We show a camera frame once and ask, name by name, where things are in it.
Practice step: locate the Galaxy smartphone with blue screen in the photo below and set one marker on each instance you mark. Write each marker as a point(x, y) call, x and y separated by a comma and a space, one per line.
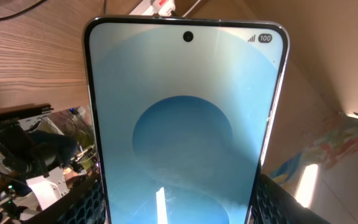
point(182, 111)

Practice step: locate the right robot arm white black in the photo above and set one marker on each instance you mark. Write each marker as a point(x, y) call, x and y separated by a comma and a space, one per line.
point(39, 158)

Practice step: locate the white power strip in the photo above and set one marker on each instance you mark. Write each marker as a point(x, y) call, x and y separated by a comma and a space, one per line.
point(165, 8)

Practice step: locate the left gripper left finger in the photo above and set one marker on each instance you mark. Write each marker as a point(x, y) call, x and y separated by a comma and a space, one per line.
point(84, 204)

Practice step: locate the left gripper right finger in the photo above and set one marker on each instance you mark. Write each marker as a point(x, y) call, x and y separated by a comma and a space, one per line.
point(273, 205)

